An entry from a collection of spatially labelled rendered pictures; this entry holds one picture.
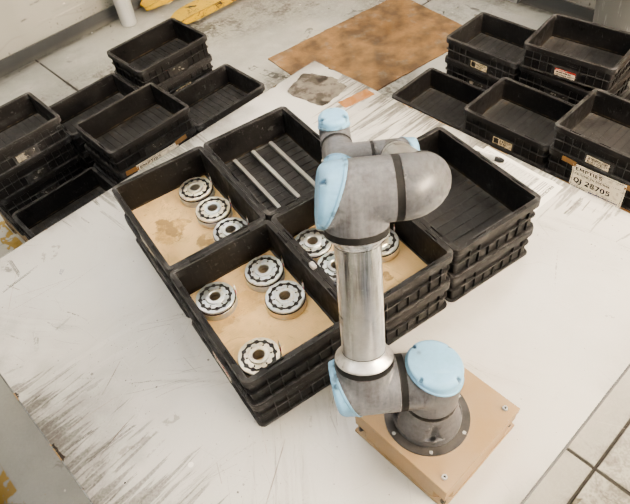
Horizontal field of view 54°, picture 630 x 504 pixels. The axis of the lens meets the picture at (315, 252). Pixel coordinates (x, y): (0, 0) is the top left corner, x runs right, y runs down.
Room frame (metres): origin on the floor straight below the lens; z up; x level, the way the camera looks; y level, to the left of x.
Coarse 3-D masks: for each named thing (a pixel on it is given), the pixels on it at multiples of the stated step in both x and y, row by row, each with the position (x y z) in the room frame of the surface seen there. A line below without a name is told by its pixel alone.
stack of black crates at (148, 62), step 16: (144, 32) 2.90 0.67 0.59; (160, 32) 2.94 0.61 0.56; (176, 32) 2.98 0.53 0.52; (192, 32) 2.86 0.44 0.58; (112, 48) 2.79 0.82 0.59; (128, 48) 2.83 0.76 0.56; (144, 48) 2.88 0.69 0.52; (160, 48) 2.91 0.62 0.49; (176, 48) 2.89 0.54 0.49; (192, 48) 2.72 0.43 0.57; (128, 64) 2.62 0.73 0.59; (144, 64) 2.78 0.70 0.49; (160, 64) 2.60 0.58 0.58; (176, 64) 2.66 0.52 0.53; (192, 64) 2.72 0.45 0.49; (208, 64) 2.77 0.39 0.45; (128, 80) 2.66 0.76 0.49; (144, 80) 2.55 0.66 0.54; (160, 80) 2.60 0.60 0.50; (176, 80) 2.64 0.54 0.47; (192, 80) 2.69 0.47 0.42
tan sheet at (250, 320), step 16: (240, 272) 1.07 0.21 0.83; (288, 272) 1.05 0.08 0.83; (240, 288) 1.02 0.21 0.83; (240, 304) 0.96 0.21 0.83; (256, 304) 0.96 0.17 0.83; (208, 320) 0.93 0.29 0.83; (224, 320) 0.92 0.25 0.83; (240, 320) 0.91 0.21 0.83; (256, 320) 0.91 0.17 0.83; (272, 320) 0.90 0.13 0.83; (288, 320) 0.89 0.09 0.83; (304, 320) 0.89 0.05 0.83; (320, 320) 0.88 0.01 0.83; (224, 336) 0.87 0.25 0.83; (240, 336) 0.87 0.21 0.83; (256, 336) 0.86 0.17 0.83; (272, 336) 0.85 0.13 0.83; (288, 336) 0.85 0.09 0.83; (304, 336) 0.84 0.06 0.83; (288, 352) 0.80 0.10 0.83
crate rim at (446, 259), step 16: (288, 208) 1.18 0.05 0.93; (416, 224) 1.06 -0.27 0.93; (432, 240) 1.00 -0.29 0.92; (304, 256) 1.01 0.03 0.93; (448, 256) 0.94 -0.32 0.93; (320, 272) 0.95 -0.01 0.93; (416, 272) 0.91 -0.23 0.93; (432, 272) 0.91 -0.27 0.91; (336, 288) 0.89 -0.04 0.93; (400, 288) 0.87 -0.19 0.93; (384, 304) 0.84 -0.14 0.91
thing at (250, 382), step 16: (256, 224) 1.14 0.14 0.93; (272, 224) 1.13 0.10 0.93; (288, 240) 1.07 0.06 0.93; (208, 256) 1.06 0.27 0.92; (176, 272) 1.02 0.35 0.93; (192, 304) 0.91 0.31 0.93; (320, 336) 0.77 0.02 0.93; (224, 352) 0.76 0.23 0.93; (304, 352) 0.74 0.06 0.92; (240, 368) 0.71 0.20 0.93; (272, 368) 0.70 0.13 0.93; (256, 384) 0.68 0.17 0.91
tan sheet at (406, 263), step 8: (400, 248) 1.07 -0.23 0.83; (408, 248) 1.07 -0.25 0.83; (400, 256) 1.04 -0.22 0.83; (408, 256) 1.04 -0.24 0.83; (416, 256) 1.04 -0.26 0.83; (384, 264) 1.02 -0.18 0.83; (392, 264) 1.02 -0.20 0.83; (400, 264) 1.02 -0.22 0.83; (408, 264) 1.01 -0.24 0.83; (416, 264) 1.01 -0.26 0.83; (424, 264) 1.00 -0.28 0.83; (384, 272) 1.00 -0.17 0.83; (392, 272) 0.99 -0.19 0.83; (400, 272) 0.99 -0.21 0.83; (408, 272) 0.99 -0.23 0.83; (384, 280) 0.97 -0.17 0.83; (392, 280) 0.97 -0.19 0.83; (400, 280) 0.96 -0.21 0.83; (384, 288) 0.95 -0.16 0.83
